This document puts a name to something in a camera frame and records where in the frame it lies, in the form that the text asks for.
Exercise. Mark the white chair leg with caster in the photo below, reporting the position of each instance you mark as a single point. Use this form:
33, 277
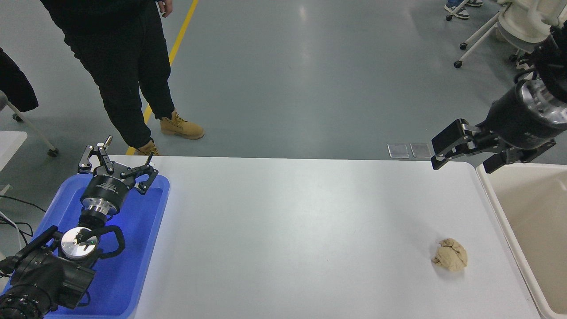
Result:
456, 9

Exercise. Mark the large pale bin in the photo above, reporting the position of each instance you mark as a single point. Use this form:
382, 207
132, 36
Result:
531, 212

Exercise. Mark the blue plastic tray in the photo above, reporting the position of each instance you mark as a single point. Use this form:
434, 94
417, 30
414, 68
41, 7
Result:
137, 239

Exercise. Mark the person's hand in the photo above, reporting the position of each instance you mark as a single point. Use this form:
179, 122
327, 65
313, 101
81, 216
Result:
166, 6

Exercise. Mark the grey chair with casters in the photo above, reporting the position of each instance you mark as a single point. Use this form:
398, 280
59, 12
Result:
33, 130

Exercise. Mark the tan paper ball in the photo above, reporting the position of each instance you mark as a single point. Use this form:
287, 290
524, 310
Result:
451, 256

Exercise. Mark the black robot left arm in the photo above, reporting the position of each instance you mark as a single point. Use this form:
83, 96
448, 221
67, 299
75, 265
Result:
40, 274

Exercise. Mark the small white table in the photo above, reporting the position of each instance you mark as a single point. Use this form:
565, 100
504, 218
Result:
9, 144

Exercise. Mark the white office chair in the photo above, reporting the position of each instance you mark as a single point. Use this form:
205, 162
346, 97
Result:
518, 20

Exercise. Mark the metal floor plate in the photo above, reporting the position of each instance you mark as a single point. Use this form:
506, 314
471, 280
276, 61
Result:
421, 150
398, 150

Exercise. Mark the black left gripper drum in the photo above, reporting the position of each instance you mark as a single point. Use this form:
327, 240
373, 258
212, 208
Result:
105, 188

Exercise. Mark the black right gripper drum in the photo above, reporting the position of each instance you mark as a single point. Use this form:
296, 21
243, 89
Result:
509, 119

